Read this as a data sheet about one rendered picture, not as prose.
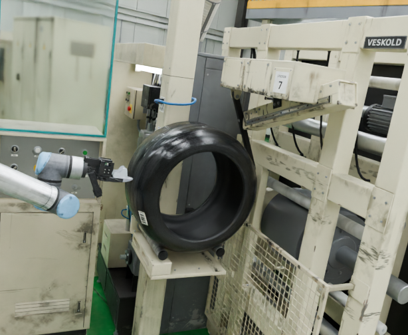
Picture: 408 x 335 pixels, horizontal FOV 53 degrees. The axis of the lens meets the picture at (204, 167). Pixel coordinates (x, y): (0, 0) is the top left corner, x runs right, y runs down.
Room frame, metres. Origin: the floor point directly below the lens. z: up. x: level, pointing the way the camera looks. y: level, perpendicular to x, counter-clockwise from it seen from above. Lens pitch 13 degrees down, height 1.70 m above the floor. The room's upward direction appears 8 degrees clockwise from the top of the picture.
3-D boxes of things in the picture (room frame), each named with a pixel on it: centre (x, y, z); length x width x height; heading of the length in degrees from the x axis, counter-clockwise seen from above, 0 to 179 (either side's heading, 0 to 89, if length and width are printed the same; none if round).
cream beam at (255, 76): (1.88, -0.25, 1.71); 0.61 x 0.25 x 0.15; 25
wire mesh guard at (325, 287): (1.81, -0.33, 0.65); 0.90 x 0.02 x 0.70; 25
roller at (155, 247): (1.81, 0.19, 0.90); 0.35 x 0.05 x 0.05; 25
